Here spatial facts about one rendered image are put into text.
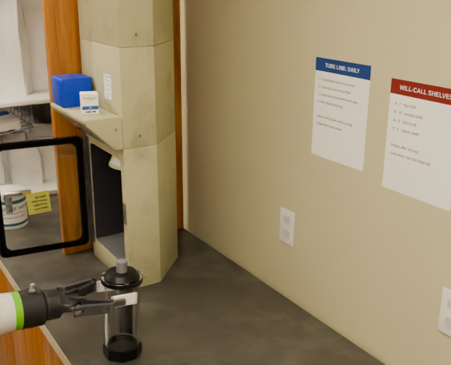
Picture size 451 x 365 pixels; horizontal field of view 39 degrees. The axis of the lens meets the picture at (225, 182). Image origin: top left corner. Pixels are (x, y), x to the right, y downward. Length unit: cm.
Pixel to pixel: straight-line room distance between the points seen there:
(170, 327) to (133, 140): 56
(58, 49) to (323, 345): 125
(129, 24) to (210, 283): 86
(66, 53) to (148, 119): 42
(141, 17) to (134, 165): 44
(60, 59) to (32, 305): 93
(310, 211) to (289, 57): 46
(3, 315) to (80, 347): 34
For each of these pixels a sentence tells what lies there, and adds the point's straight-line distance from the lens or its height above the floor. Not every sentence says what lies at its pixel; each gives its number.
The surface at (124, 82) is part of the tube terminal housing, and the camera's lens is 188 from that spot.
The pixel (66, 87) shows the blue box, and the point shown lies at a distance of 204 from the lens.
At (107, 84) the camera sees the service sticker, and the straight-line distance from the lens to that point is 196.
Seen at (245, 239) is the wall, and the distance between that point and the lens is 222.
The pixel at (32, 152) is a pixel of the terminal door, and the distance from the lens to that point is 217.
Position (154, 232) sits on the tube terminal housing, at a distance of 204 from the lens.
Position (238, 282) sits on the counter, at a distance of 212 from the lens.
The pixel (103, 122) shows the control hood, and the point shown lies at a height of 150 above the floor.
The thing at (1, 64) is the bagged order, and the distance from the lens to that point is 311.
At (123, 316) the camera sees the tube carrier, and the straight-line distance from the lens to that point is 167.
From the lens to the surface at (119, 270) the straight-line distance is 165.
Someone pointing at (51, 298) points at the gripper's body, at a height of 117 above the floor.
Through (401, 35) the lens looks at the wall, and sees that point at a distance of 156.
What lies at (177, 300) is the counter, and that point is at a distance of 201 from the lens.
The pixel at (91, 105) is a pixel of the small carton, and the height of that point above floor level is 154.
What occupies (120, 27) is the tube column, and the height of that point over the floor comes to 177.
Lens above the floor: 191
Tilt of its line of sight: 18 degrees down
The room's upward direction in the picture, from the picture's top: straight up
